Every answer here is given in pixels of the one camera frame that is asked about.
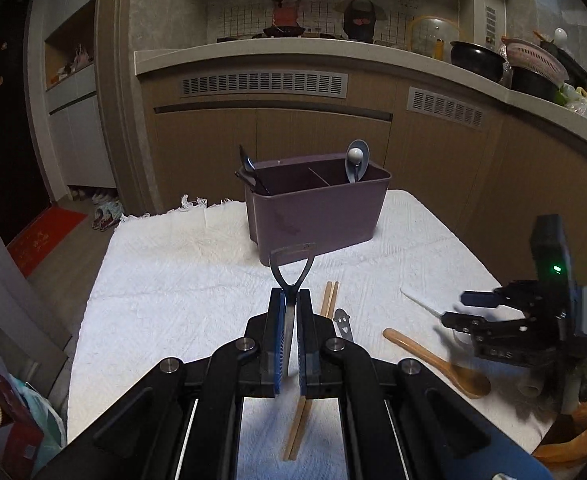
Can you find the small shelf items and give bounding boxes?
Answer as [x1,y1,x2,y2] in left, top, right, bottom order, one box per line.
[53,45,94,78]

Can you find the beige kitchen counter cabinet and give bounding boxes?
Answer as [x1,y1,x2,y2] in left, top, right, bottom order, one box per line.
[133,40,587,286]

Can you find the long grey vent grille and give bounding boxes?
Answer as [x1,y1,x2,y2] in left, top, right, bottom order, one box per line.
[180,72,349,98]

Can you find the black pot under colander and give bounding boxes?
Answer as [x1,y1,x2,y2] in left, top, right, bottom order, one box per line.
[511,66,561,103]

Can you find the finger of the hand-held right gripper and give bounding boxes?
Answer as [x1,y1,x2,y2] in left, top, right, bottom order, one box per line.
[441,311,529,337]
[459,289,509,309]

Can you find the light blue plastic bag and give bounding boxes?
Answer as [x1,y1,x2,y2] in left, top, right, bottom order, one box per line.
[8,380,69,463]

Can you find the pink plastic colander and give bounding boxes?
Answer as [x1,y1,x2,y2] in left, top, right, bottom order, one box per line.
[502,37,569,86]

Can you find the blue-grey plastic spoon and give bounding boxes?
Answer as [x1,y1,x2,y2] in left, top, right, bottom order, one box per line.
[344,139,371,184]

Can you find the metal spoon with smiley handle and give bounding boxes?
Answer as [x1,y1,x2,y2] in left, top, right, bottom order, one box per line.
[331,308,354,345]

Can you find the white woven table cloth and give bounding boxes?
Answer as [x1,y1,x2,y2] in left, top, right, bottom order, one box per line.
[66,189,569,480]

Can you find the row of shoes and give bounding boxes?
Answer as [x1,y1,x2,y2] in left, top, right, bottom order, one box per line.
[68,186,116,204]

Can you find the wooden spoon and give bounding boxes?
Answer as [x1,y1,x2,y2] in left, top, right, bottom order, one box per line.
[382,328,492,400]

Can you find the purple plastic utensil holder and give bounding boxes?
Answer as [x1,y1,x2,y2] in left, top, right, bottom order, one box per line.
[234,157,393,267]

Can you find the short grey vent grille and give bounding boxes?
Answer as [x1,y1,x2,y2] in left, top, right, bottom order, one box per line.
[407,86,487,130]

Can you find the black kitchen tongs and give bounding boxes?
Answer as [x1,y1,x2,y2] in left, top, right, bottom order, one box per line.
[234,145,271,196]

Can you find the white shelf cabinet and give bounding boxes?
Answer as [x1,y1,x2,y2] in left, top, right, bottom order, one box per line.
[43,0,119,201]

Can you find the pair of slippers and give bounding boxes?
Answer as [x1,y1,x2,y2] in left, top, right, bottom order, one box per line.
[92,199,123,232]

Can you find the plastic bag with vegetables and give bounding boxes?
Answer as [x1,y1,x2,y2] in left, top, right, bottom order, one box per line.
[558,82,587,123]

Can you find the cartoon girl wall sticker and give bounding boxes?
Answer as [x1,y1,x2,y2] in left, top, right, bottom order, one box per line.
[262,0,308,38]

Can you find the cartoon boy wall sticker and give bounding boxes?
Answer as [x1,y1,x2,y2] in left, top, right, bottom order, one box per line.
[334,0,387,43]

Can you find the black entrance door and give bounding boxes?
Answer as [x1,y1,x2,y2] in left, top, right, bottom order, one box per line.
[0,0,51,256]

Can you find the black cooking pot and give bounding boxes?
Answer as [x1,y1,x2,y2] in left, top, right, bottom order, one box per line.
[449,41,507,83]

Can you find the glass lid with yellow rim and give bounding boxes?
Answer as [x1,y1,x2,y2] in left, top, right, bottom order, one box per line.
[407,15,460,61]

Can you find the white wall vent panel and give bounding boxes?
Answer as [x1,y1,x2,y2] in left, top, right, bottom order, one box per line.
[484,6,498,48]

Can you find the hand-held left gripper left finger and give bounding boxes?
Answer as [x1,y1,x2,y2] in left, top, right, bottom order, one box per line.
[33,287,286,480]

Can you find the shovel-shaped metal spoon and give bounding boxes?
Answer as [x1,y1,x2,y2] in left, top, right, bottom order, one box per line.
[268,242,317,378]

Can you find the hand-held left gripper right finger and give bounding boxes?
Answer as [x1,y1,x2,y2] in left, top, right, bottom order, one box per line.
[296,287,554,480]

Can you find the white plastic spoon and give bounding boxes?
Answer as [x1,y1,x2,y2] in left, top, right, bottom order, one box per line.
[400,287,474,348]

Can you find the red doormat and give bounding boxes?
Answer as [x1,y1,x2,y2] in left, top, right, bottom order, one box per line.
[6,207,89,278]

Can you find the wooden chopstick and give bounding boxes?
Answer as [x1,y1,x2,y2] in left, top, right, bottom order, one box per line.
[283,281,335,461]
[287,281,341,462]

